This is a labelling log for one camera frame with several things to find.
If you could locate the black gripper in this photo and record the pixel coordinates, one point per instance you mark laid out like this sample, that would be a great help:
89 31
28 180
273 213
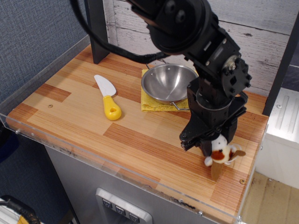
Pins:
212 114

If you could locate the white brown plush dog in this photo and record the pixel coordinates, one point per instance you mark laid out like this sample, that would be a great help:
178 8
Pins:
222 154

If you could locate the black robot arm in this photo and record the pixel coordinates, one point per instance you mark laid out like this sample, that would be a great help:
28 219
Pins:
191 28

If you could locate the stainless steel bowl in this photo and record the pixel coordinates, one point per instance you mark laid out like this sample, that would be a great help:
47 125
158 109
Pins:
165 84

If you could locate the white ridged side panel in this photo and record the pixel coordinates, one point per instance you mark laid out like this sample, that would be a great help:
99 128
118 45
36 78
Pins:
283 123

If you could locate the yellow folded cloth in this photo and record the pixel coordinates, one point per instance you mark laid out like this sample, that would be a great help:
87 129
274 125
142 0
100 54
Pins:
149 105

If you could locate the silver dispenser button panel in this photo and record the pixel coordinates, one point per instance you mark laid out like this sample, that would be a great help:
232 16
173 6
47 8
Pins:
123 208

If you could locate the grey toy fridge cabinet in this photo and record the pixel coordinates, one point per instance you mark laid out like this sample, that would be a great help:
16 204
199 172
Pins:
81 180

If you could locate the clear acrylic guard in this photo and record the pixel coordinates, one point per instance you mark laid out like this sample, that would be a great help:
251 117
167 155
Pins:
62 108

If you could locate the dark right post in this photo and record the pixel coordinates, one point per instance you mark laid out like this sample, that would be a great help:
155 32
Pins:
283 67

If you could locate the dark post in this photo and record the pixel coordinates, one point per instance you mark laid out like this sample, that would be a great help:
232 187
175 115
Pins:
97 23
283 67

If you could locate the yellow handled toy knife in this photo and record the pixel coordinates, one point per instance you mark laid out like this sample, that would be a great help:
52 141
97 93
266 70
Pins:
111 110

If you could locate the dark left post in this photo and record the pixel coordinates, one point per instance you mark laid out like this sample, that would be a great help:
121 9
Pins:
97 23

